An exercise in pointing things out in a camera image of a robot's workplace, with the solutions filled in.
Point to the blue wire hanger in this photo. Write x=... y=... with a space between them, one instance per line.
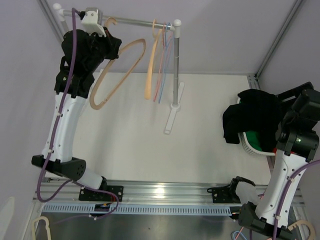
x=167 y=49

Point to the metal clothes rack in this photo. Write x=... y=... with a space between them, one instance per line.
x=178 y=87

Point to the white plastic basket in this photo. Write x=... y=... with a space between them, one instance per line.
x=251 y=150

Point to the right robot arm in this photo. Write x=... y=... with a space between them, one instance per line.
x=297 y=143

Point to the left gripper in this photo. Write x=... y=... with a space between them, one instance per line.
x=112 y=43

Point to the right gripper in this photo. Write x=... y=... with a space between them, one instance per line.
x=295 y=92

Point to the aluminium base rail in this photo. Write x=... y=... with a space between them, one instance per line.
x=147 y=193

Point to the beige hanger on floor right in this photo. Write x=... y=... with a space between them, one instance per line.
x=298 y=223

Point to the black t shirt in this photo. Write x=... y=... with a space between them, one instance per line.
x=258 y=111

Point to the blue hanger on floor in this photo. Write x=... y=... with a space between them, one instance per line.
x=237 y=235

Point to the slotted cable duct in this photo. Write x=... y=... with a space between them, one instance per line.
x=140 y=209

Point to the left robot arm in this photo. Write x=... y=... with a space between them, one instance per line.
x=71 y=93

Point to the bright green t shirt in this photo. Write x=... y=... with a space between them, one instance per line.
x=253 y=138

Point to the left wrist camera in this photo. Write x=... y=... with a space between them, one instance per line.
x=92 y=21

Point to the pink wire hanger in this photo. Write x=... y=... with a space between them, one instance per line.
x=155 y=97

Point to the beige hanger with green shirt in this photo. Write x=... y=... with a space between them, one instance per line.
x=148 y=83

